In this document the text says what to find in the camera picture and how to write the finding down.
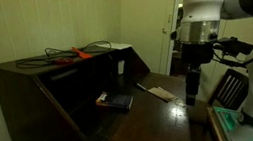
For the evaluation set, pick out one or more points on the dark blue book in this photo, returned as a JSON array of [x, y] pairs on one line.
[[116, 101]]

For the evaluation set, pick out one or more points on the white framed mirror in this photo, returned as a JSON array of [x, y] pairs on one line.
[[175, 64]]

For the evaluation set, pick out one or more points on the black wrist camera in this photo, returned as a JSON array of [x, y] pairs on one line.
[[236, 47]]

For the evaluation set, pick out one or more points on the orange plastic tool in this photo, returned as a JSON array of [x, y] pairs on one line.
[[81, 53]]

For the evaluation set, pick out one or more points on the white speckled paper cup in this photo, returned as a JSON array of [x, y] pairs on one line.
[[121, 67]]

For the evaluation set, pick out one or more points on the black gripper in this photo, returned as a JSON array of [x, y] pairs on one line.
[[198, 53]]

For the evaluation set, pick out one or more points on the dark wooden secretary desk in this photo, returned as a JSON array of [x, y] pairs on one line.
[[33, 121]]

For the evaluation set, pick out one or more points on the dark wooden slatted chair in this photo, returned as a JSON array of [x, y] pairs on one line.
[[229, 90]]

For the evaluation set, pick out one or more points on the small red object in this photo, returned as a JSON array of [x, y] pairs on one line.
[[63, 60]]

